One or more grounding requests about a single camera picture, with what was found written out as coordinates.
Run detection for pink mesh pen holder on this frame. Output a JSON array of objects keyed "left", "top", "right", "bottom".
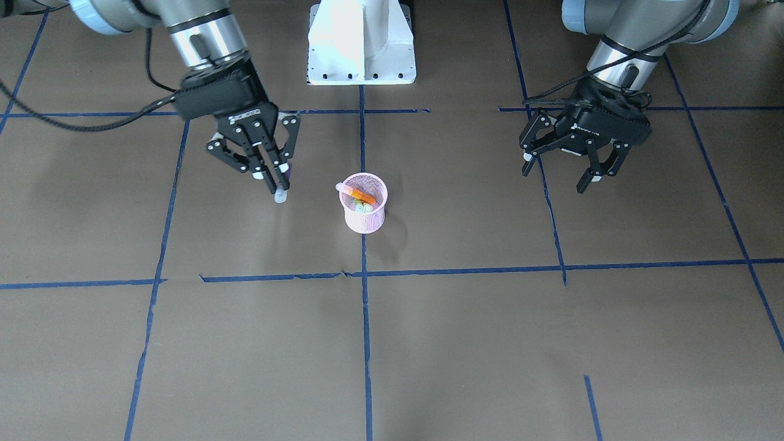
[{"left": 338, "top": 173, "right": 388, "bottom": 234}]

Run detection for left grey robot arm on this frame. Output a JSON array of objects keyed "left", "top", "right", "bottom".
[{"left": 519, "top": 1, "right": 741, "bottom": 194}]

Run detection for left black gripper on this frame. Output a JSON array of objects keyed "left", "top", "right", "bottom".
[{"left": 519, "top": 77, "right": 652, "bottom": 194}]

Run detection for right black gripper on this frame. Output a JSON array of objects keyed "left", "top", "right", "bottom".
[{"left": 175, "top": 52, "right": 301, "bottom": 192}]

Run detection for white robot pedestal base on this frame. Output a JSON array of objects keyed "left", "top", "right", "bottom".
[{"left": 306, "top": 1, "right": 417, "bottom": 86}]

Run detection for orange marker pen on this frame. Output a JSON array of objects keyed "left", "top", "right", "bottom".
[{"left": 335, "top": 183, "right": 376, "bottom": 206}]

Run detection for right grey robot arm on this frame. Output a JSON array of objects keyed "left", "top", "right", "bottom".
[{"left": 2, "top": 1, "right": 301, "bottom": 203}]

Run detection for black camera cable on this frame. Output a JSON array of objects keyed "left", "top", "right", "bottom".
[
  {"left": 522, "top": 0, "right": 711, "bottom": 111},
  {"left": 0, "top": 28, "right": 184, "bottom": 133}
]

